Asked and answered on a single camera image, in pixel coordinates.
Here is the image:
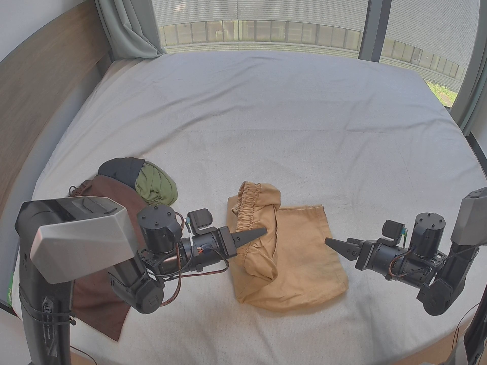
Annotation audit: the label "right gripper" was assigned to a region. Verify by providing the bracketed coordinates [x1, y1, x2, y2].
[355, 240, 414, 281]

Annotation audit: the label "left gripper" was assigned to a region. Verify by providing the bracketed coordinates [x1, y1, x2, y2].
[180, 226, 239, 272]

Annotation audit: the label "tan shorts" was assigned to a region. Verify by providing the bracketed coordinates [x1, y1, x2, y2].
[227, 181, 350, 312]

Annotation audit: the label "bed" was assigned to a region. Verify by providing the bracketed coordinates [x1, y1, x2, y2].
[0, 0, 487, 365]

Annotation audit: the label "green garment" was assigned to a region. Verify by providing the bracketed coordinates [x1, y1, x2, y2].
[135, 162, 179, 206]

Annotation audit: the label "brown shorts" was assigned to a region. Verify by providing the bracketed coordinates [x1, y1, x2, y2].
[68, 175, 153, 342]

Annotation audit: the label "black garment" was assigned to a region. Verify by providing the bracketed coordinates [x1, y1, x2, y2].
[98, 158, 147, 189]

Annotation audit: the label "grey-green curtain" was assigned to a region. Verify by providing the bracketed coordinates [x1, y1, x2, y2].
[91, 0, 168, 61]

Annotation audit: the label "window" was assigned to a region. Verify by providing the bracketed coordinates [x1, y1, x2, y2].
[146, 0, 487, 136]

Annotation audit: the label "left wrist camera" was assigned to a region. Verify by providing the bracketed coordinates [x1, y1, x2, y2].
[188, 209, 219, 235]

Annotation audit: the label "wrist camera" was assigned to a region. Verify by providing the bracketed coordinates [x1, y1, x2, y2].
[188, 209, 219, 235]
[381, 220, 407, 247]

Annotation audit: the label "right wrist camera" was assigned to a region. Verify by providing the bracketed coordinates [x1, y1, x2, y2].
[381, 220, 407, 247]

